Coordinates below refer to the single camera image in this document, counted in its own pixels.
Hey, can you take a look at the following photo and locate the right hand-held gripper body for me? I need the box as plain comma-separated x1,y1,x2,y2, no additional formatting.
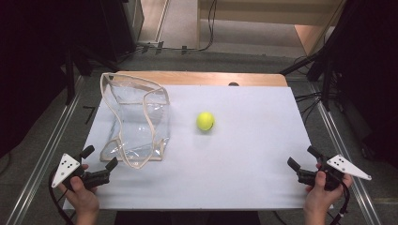
296,154,373,192

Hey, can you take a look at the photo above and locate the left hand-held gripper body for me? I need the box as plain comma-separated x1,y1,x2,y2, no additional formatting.
51,153,111,192

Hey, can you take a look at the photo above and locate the clear plastic tote bag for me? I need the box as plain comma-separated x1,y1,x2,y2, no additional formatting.
99,72,172,171

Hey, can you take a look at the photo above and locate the yellow tennis ball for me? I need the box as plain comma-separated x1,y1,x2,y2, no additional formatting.
195,111,216,132

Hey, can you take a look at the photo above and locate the person's right hand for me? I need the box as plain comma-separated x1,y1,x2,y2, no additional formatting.
303,162,354,216

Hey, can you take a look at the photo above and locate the person's left hand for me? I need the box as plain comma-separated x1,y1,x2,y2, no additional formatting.
57,164,100,217

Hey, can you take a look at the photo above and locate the white table mat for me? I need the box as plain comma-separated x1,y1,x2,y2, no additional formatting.
62,84,335,211

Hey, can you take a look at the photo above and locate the black stand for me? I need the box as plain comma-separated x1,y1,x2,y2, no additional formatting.
279,46,337,112
60,43,121,106

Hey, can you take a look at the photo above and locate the wooden table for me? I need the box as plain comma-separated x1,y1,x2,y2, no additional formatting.
115,70,289,88

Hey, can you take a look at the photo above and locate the aluminium floor rail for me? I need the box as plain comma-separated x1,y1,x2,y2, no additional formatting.
308,82,383,225
5,76,86,225

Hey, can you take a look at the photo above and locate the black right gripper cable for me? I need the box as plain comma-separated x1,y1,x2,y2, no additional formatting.
329,177,351,225

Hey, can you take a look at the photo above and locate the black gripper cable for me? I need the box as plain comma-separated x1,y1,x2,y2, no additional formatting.
329,177,351,225
48,170,76,225

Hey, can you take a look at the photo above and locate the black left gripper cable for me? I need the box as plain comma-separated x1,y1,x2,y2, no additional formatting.
48,170,76,225

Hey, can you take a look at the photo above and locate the bundle of black cables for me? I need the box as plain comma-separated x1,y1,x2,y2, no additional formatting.
294,55,328,125

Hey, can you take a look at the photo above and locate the black floor cable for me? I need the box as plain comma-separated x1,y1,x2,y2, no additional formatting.
125,0,219,54

